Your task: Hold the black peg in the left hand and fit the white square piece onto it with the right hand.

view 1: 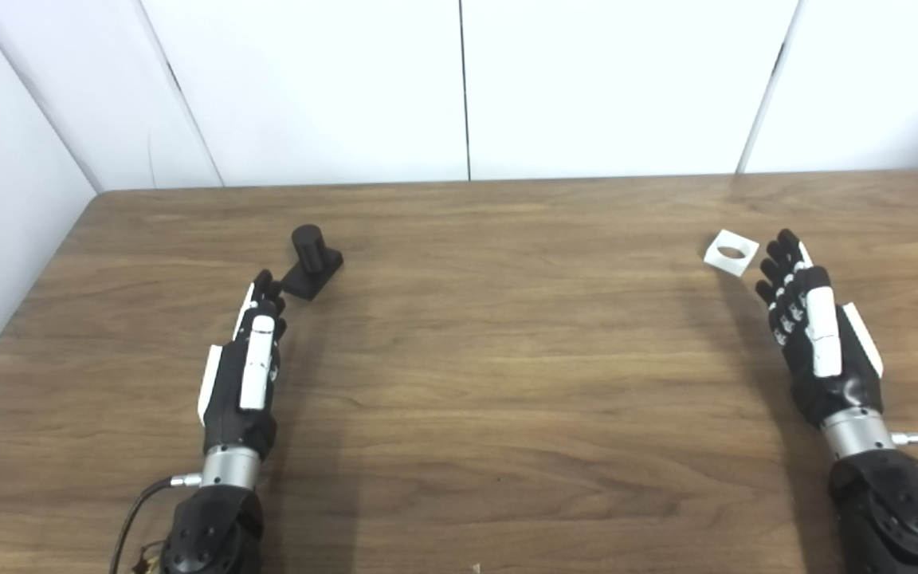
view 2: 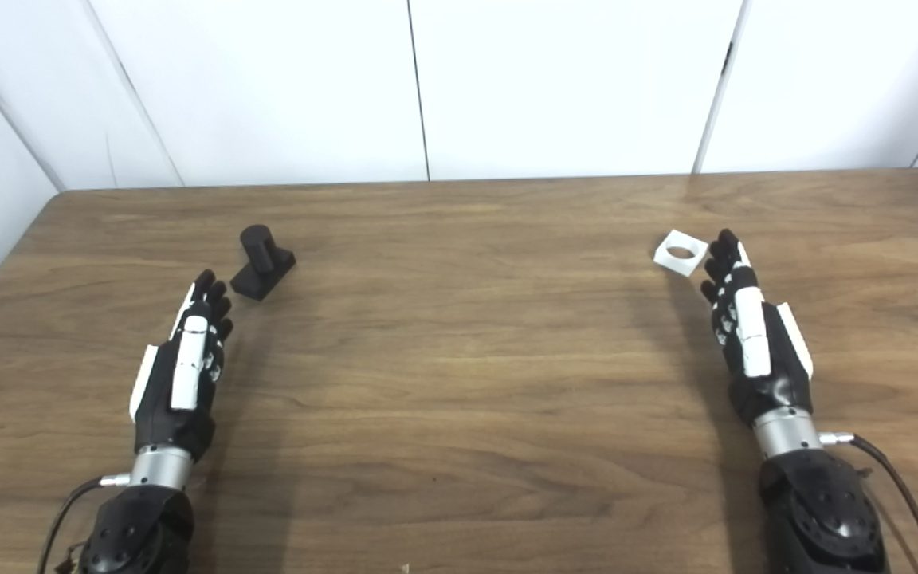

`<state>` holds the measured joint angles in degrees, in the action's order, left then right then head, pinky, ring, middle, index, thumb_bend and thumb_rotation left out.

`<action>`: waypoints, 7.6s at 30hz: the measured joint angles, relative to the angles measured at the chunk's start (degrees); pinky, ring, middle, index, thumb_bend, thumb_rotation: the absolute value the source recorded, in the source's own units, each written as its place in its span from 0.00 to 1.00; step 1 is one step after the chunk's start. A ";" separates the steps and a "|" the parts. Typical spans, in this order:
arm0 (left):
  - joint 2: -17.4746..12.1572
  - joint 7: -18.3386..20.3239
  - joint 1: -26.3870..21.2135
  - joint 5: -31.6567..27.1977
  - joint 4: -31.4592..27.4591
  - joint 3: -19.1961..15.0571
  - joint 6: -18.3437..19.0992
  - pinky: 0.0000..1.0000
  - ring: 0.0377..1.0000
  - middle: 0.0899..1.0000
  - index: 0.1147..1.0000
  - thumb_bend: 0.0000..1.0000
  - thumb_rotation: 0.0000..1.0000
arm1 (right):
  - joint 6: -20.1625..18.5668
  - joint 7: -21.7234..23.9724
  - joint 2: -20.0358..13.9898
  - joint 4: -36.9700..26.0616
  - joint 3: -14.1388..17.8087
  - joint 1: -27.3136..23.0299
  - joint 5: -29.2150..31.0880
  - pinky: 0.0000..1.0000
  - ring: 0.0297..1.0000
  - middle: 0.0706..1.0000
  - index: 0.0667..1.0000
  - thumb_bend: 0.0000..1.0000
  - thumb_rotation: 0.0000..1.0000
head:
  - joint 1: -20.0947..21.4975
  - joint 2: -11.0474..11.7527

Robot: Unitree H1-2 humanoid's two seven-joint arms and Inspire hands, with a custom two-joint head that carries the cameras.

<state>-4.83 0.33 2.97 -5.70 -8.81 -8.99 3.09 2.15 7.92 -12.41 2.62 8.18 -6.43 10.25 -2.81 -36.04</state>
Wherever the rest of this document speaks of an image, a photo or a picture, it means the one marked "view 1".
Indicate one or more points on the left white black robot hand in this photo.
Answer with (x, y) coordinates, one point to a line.
(228, 399)

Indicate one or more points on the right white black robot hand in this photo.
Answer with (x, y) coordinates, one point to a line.
(845, 383)

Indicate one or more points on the black peg with square base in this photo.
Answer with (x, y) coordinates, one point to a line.
(311, 271)

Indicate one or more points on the white square piece with hole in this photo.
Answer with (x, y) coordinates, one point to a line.
(726, 265)

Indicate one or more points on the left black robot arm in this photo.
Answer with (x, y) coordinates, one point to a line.
(212, 530)

